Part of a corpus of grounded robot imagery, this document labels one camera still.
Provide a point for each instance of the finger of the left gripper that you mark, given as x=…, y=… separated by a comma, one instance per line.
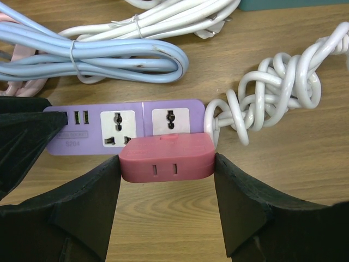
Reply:
x=26, y=129

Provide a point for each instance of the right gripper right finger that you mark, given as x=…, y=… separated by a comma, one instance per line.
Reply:
x=261, y=223

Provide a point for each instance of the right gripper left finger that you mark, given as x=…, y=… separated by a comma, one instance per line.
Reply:
x=72, y=222

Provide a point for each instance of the purple power strip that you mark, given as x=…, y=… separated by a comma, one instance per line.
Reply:
x=96, y=129

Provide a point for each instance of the pink plug adapter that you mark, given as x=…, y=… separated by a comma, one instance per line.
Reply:
x=165, y=158

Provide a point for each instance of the teal long power strip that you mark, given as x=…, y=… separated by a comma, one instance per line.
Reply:
x=253, y=5

